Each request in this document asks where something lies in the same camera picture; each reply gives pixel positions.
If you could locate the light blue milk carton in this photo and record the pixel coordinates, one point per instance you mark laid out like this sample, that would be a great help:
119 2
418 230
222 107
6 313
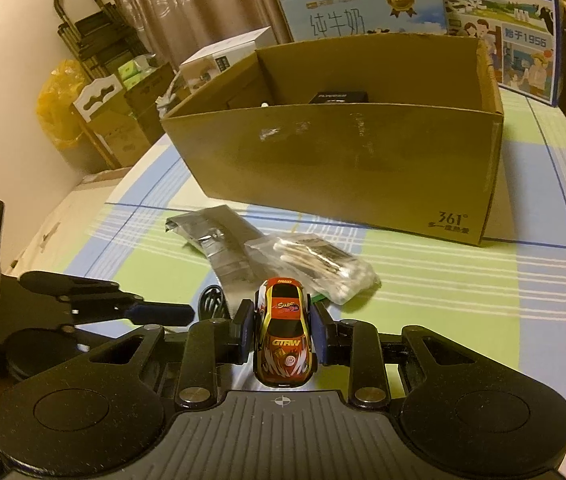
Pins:
316 19

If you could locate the yellow plastic bag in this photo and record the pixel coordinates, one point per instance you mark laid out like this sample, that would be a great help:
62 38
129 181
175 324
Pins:
53 106

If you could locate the small black box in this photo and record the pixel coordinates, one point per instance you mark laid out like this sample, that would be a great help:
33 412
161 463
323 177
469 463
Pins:
337 97

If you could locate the checkered tablecloth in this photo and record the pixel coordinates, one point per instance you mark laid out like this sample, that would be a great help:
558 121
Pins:
505 298

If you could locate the dark blue milk carton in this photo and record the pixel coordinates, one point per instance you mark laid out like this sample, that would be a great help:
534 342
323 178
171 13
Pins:
520 35

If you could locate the brown cardboard box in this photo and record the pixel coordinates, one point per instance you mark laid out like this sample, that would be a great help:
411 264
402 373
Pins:
421 156

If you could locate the brown carton with tissues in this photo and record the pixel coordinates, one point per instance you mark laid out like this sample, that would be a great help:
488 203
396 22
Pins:
125 122

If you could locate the white product box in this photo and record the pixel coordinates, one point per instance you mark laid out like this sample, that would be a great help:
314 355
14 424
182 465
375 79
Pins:
208 62

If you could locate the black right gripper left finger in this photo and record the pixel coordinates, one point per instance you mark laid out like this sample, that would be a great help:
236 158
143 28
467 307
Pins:
208 344

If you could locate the cotton swab plastic bag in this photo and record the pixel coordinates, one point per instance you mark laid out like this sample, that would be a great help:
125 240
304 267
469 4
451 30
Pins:
318 264

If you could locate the orange toy car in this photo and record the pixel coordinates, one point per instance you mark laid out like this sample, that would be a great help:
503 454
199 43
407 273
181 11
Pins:
283 355

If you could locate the black folding cart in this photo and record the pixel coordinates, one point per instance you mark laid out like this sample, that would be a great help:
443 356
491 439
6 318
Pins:
101 42

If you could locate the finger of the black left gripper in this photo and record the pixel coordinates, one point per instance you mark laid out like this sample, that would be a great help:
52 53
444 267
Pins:
71 288
138 313

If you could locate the silver foil pouch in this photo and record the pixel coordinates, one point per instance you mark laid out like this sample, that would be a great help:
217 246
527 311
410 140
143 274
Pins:
220 234

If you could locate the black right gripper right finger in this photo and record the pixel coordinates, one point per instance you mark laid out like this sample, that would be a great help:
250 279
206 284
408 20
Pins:
356 345

